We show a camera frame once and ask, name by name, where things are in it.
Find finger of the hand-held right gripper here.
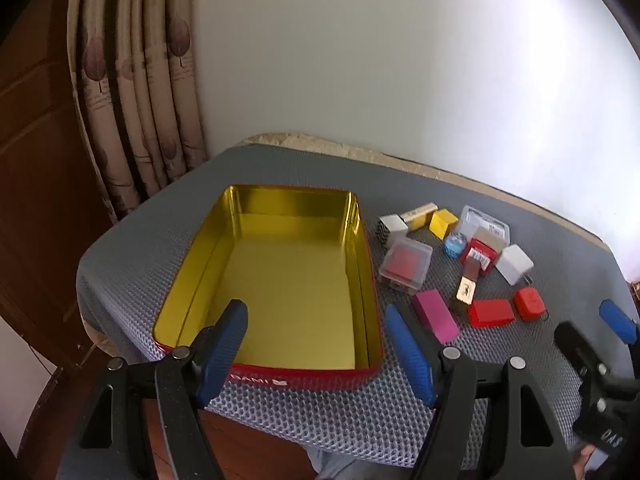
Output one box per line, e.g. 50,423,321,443
599,299,640,346
554,321,608,396

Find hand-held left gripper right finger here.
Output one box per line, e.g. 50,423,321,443
384,304,576,480

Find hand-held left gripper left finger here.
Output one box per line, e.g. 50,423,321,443
75,300,248,480

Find pink block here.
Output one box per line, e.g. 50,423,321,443
412,290,460,345

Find red tape measure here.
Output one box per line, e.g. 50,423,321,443
514,286,551,323

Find gold rectangular lighter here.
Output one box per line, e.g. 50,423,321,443
452,272,478,306

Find red and gold tin box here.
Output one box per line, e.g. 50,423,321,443
151,185,385,392

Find white charger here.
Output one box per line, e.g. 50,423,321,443
495,244,535,287

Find beige cardboard box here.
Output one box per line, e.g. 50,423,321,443
470,225,503,256

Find clear labelled plastic box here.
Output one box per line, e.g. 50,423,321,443
459,204,511,253

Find person's right hand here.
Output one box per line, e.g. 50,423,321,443
572,444,598,480

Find clear box with red insert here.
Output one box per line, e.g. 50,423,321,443
378,237,434,297

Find wooden table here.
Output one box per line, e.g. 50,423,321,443
145,400,321,480

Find small blue jar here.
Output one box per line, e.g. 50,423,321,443
444,232,467,260

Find red labelled box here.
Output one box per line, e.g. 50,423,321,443
460,239,498,278

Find white striped box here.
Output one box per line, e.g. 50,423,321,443
376,212,411,250

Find person's grey pants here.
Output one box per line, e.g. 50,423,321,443
305,447,426,480

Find yellow block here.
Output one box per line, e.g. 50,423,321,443
429,209,460,240

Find beige leaf-print curtain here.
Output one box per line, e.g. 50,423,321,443
66,0,208,221

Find brown wooden door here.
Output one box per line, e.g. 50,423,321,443
0,0,118,461

